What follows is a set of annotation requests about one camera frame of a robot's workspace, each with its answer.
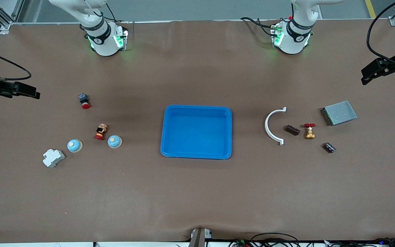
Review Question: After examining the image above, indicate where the brass valve with red handle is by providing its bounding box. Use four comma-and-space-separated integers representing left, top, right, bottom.
303, 123, 316, 140

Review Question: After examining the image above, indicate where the white circuit breaker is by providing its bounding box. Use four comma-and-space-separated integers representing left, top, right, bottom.
43, 148, 65, 168

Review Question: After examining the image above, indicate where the blue plastic tray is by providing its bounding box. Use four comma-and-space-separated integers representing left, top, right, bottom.
160, 105, 233, 160

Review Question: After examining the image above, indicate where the black cable bundle with connectors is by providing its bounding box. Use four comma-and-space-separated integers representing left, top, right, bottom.
228, 233, 301, 247

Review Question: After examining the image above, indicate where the grey table edge clamp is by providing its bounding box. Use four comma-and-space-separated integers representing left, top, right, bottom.
189, 227, 213, 247

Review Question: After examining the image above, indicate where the white curved pipe clamp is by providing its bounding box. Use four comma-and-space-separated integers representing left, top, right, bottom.
264, 107, 287, 146

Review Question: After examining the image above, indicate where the red button with yellow body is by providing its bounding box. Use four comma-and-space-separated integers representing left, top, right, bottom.
94, 123, 108, 141

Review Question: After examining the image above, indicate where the grey metal box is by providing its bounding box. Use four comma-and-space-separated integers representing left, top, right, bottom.
320, 100, 358, 126

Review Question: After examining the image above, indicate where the green lit base connector box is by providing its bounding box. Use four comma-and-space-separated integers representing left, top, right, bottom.
271, 21, 284, 47
115, 29, 129, 52

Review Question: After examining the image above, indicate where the light blue call bell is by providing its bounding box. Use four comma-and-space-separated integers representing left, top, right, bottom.
107, 134, 122, 149
67, 139, 83, 153

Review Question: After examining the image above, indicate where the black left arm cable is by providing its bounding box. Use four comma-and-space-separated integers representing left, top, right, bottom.
367, 0, 395, 65

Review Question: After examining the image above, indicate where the red button with black body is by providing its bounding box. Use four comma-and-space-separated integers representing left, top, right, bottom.
78, 93, 91, 110

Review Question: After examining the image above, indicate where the black base cable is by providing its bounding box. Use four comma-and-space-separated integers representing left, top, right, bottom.
89, 2, 129, 25
240, 16, 276, 37

